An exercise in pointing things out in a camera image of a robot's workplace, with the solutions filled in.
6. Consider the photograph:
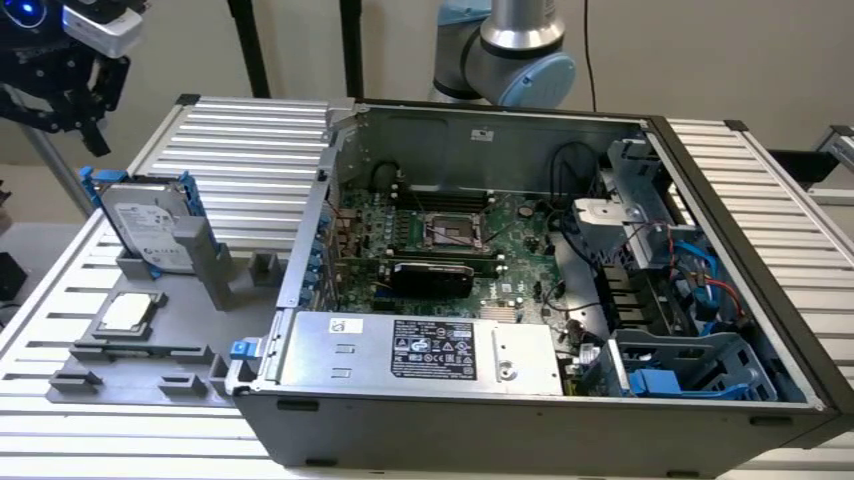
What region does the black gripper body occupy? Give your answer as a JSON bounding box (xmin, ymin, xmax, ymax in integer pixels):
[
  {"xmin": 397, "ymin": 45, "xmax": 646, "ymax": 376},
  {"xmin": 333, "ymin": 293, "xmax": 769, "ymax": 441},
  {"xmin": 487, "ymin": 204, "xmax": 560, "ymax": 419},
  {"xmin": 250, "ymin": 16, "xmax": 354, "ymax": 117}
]
[{"xmin": 0, "ymin": 24, "xmax": 102, "ymax": 99}]

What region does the hard disk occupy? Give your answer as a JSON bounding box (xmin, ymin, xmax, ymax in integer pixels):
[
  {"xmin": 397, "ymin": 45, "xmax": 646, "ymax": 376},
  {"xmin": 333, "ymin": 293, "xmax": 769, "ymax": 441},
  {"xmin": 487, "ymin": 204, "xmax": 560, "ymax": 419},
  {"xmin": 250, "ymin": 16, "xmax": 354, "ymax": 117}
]
[{"xmin": 79, "ymin": 167, "xmax": 233, "ymax": 279}]

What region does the grey metal pole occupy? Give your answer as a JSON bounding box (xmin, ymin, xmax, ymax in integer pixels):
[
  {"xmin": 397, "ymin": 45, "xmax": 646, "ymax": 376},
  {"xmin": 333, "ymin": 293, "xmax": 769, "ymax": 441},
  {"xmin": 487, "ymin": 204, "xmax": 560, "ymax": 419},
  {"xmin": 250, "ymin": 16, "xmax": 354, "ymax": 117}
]
[{"xmin": 19, "ymin": 122, "xmax": 95, "ymax": 219}]

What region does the black stand leg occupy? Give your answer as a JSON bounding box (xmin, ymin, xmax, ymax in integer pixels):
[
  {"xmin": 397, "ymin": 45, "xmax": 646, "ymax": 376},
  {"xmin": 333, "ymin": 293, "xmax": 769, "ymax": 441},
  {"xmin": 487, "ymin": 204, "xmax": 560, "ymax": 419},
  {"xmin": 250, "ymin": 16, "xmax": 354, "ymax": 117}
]
[
  {"xmin": 226, "ymin": 0, "xmax": 273, "ymax": 99},
  {"xmin": 339, "ymin": 0, "xmax": 366, "ymax": 99}
]

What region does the black box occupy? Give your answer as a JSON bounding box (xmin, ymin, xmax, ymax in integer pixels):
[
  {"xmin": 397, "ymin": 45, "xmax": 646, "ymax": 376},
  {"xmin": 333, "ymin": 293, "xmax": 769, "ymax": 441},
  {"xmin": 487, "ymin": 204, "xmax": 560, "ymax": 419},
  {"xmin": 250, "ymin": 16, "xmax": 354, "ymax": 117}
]
[{"xmin": 0, "ymin": 252, "xmax": 28, "ymax": 301}]

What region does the silver CPU chip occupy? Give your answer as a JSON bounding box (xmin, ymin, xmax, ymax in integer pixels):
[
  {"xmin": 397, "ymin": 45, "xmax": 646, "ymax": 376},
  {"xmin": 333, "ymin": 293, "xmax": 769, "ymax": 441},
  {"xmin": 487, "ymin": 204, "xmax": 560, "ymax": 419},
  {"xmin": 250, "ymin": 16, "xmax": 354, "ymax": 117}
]
[{"xmin": 96, "ymin": 292, "xmax": 169, "ymax": 334}]

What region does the green RAM stick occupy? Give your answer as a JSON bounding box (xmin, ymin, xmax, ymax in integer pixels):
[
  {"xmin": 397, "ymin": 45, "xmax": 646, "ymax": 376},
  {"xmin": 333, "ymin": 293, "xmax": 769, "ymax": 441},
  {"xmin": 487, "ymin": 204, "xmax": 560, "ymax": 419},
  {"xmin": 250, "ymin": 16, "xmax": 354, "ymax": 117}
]
[{"xmin": 72, "ymin": 339, "xmax": 202, "ymax": 359}]

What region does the grey parts rack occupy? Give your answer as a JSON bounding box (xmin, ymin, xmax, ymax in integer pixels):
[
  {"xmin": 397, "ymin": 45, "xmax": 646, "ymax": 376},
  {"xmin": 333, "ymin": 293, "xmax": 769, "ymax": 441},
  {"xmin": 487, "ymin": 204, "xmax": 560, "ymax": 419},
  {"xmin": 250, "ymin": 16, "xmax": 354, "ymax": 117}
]
[{"xmin": 44, "ymin": 218, "xmax": 289, "ymax": 409}]

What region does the black RAM slot bank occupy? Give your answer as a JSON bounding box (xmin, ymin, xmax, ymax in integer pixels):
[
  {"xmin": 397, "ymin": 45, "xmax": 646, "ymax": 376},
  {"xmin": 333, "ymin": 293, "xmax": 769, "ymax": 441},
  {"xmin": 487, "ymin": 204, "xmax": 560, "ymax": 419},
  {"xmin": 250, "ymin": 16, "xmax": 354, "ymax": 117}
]
[
  {"xmin": 399, "ymin": 187, "xmax": 490, "ymax": 211},
  {"xmin": 383, "ymin": 244, "xmax": 502, "ymax": 262}
]

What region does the CPU socket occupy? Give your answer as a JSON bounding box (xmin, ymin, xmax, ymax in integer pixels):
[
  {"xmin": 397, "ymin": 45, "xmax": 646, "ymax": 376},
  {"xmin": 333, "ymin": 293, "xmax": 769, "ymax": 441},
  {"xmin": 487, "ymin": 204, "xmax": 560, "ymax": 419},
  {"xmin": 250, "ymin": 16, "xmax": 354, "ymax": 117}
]
[{"xmin": 413, "ymin": 209, "xmax": 499, "ymax": 256}]

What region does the black graphics card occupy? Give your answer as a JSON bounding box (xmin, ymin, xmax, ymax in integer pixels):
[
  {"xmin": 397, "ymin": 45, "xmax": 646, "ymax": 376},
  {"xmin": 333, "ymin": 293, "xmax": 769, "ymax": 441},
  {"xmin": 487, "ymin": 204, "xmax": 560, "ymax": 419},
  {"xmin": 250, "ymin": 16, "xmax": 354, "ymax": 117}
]
[{"xmin": 377, "ymin": 258, "xmax": 499, "ymax": 301}]

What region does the silver power supply unit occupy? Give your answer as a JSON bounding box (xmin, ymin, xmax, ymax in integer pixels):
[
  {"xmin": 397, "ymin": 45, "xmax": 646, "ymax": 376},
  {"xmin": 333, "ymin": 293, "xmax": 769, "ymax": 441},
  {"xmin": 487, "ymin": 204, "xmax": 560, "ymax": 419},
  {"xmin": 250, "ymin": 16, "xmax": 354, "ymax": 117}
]
[{"xmin": 277, "ymin": 310, "xmax": 569, "ymax": 396}]

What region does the green motherboard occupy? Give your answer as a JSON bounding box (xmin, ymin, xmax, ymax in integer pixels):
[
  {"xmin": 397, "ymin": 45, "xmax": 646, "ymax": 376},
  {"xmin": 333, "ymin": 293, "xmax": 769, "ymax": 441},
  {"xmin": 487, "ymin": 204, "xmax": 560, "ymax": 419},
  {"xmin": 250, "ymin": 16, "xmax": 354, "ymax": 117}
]
[{"xmin": 330, "ymin": 192, "xmax": 602, "ymax": 326}]

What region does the silver metal drive cage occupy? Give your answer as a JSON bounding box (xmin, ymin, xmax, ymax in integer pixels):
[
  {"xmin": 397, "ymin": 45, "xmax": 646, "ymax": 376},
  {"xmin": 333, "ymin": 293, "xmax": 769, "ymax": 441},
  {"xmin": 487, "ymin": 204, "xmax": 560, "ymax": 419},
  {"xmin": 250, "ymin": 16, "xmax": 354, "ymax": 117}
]
[{"xmin": 572, "ymin": 138, "xmax": 700, "ymax": 269}]

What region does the black open PC case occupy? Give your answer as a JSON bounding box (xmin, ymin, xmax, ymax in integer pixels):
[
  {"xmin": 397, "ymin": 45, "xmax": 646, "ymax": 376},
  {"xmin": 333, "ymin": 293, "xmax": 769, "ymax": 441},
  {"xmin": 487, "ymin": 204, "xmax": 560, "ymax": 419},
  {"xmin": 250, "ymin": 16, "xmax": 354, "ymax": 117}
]
[{"xmin": 223, "ymin": 97, "xmax": 842, "ymax": 469}]

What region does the blue bay connector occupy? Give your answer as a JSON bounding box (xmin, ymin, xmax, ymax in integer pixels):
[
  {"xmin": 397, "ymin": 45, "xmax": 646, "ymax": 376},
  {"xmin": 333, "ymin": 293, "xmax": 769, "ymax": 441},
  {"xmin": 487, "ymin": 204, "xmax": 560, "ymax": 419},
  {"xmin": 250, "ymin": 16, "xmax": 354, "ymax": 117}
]
[{"xmin": 630, "ymin": 369, "xmax": 682, "ymax": 399}]

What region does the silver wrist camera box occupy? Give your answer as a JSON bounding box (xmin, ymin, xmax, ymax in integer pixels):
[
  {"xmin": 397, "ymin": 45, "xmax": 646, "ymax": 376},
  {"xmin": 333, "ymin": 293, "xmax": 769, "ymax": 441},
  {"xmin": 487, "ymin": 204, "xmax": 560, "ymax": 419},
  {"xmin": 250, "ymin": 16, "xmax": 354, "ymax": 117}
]
[{"xmin": 62, "ymin": 0, "xmax": 146, "ymax": 59}]

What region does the black looped wire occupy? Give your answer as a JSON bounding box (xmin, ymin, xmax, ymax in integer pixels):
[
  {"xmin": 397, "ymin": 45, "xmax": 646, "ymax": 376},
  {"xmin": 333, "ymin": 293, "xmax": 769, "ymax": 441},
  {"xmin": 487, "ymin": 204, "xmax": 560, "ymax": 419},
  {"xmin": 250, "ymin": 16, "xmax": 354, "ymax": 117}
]
[
  {"xmin": 550, "ymin": 141, "xmax": 602, "ymax": 201},
  {"xmin": 370, "ymin": 160, "xmax": 402, "ymax": 189}
]

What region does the thin black cable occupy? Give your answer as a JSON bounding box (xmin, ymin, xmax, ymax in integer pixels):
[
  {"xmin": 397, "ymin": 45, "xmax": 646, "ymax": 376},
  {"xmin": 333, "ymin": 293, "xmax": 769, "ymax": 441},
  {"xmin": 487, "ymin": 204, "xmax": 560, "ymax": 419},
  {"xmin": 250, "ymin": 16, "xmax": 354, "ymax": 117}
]
[{"xmin": 584, "ymin": 0, "xmax": 602, "ymax": 111}]

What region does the black air duct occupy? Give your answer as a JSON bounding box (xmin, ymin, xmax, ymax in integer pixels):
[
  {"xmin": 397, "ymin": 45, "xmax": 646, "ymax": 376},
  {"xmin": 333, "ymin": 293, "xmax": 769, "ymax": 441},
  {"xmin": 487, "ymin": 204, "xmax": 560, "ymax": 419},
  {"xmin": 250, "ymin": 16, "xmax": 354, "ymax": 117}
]
[{"xmin": 597, "ymin": 264, "xmax": 689, "ymax": 336}]

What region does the blue data wire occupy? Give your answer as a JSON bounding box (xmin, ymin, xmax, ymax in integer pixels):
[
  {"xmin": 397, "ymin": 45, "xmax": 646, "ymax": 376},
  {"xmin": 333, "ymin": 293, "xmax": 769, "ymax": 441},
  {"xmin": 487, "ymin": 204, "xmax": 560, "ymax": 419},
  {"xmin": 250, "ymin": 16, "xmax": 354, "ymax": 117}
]
[{"xmin": 673, "ymin": 238, "xmax": 720, "ymax": 321}]

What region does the red wire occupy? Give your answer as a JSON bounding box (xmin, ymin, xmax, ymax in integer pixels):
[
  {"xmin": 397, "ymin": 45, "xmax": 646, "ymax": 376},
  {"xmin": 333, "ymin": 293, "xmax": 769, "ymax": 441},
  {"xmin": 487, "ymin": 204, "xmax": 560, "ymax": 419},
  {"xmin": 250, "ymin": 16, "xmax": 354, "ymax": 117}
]
[{"xmin": 706, "ymin": 279, "xmax": 753, "ymax": 326}]

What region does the aluminium frame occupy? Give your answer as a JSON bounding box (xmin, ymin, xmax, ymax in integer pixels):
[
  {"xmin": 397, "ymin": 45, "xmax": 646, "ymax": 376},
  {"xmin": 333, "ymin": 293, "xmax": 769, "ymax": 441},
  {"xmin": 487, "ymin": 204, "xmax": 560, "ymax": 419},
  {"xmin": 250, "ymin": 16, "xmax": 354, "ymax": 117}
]
[{"xmin": 766, "ymin": 124, "xmax": 854, "ymax": 206}]

